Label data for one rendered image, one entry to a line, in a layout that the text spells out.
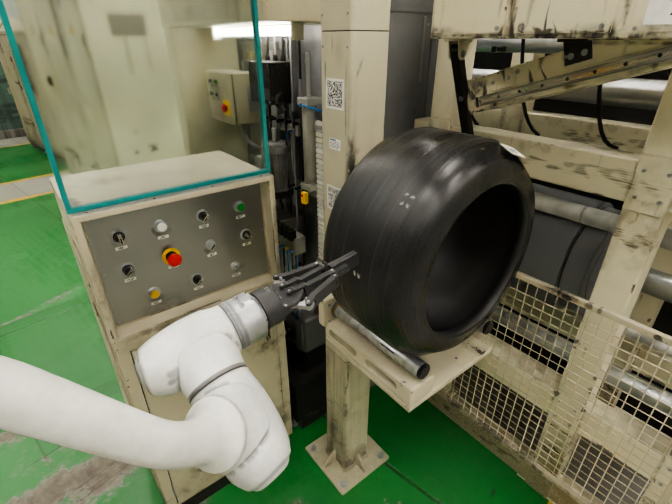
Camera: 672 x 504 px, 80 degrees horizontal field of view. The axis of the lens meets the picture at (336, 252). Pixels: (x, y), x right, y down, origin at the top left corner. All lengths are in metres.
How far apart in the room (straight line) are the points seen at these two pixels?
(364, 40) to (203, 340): 0.78
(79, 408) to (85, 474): 1.72
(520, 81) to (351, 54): 0.46
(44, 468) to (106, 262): 1.29
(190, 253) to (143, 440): 0.82
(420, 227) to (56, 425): 0.62
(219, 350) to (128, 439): 0.20
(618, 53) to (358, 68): 0.57
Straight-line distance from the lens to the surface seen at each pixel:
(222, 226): 1.30
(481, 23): 1.15
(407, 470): 1.99
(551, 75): 1.21
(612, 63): 1.15
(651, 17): 1.00
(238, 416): 0.61
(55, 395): 0.51
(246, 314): 0.70
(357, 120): 1.10
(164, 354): 0.68
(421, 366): 1.06
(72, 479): 2.24
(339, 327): 1.24
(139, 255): 1.25
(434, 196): 0.81
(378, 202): 0.84
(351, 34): 1.08
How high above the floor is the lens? 1.64
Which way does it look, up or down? 28 degrees down
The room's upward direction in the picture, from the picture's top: straight up
